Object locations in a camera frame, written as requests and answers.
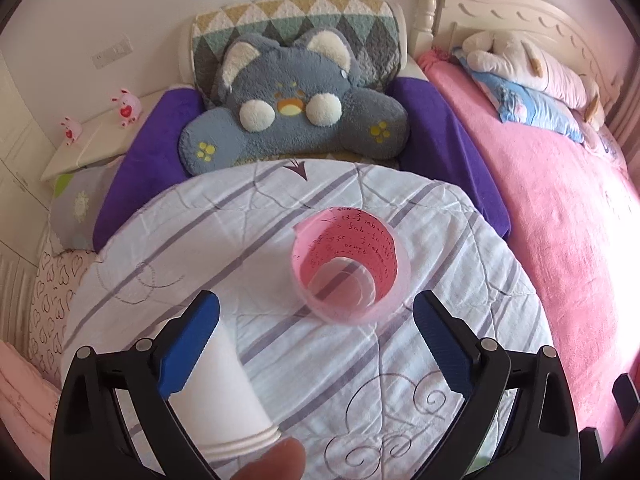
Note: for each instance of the white nightstand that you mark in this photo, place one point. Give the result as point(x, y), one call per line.
point(95, 145)

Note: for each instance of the pink bed sheet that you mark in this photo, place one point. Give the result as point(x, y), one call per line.
point(540, 200)

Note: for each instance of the white bed headboard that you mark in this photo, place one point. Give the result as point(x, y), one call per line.
point(500, 10)

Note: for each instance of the grey flower print pillow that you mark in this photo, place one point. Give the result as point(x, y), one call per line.
point(82, 205)

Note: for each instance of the white wardrobe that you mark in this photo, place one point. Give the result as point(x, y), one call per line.
point(20, 160)

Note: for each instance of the white paper cup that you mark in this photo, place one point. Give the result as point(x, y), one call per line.
point(225, 400)

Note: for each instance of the pink pig toy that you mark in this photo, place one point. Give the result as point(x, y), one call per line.
point(70, 131)
point(127, 106)

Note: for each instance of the white plush toy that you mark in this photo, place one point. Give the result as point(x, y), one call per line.
point(520, 65)

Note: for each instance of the diamond pattern quilted cushion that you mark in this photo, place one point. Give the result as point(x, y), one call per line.
point(300, 22)

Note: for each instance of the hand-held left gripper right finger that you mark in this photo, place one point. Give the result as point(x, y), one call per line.
point(442, 345)

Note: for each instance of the white wall socket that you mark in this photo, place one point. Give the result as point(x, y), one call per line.
point(112, 52)

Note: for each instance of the pink blanket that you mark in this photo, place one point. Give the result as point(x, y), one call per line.
point(25, 410)

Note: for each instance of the person's right hand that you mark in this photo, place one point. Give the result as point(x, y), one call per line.
point(275, 462)

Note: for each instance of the pink translucent cup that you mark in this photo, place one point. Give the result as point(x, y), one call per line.
point(387, 260)

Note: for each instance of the grey cat plush pillow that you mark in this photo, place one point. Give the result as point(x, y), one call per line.
point(300, 95)

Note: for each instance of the blue printed pillow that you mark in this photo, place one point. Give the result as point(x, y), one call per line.
point(530, 105)

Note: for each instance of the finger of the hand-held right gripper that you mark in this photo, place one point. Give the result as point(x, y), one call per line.
point(592, 447)
point(626, 395)

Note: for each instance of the purple blanket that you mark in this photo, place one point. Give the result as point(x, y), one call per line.
point(150, 160)

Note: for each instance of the heart print sheet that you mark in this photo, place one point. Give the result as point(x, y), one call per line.
point(50, 300)

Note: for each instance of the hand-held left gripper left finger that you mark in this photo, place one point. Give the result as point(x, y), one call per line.
point(192, 340)

